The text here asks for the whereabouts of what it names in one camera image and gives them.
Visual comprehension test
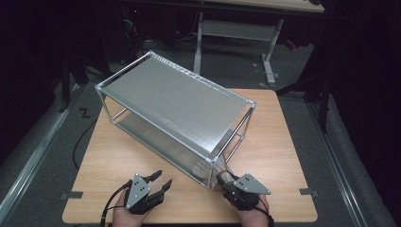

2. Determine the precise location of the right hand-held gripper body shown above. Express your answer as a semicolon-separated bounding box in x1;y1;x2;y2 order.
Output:
222;172;272;212

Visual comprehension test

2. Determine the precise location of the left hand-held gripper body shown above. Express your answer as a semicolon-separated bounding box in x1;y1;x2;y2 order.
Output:
125;173;165;216

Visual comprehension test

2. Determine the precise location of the grey two-tier shoe rack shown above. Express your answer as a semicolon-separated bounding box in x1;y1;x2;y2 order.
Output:
94;50;257;190

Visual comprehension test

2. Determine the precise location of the person's right hand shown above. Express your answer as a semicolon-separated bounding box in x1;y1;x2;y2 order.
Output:
235;194;271;220

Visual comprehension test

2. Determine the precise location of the person's left hand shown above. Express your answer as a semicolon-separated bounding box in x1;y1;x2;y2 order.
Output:
113;192;152;221

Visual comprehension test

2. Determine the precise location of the grey tape piece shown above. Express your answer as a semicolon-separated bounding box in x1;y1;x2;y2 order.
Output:
299;187;319;198
60;190;83;201

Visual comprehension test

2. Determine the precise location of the black metal stand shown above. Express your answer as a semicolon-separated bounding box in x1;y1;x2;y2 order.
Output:
275;70;335;133
58;55;91;114

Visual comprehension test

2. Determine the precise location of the white-legged desk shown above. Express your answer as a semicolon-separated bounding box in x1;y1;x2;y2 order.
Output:
192;0;325;87

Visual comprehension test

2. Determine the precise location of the dark computer with red light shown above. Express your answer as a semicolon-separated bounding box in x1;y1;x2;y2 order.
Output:
121;4;143;42

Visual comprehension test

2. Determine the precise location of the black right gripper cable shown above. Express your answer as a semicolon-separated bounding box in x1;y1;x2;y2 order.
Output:
252;195;275;227

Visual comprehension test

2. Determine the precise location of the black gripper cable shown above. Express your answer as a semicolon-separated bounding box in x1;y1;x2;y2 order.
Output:
252;195;275;227
99;179;133;227

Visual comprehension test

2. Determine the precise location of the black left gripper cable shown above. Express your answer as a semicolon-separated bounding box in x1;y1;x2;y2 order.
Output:
99;179;133;227

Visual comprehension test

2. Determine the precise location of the black cable on floor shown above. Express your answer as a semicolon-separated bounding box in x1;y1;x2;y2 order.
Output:
72;117;98;171

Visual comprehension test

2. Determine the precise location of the aluminium floor rail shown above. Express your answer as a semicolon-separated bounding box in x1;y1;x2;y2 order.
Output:
0;83;81;218
306;102;368;227

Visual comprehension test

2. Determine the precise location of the bundle of black floor cables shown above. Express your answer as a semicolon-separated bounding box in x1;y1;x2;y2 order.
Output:
119;37;159;77

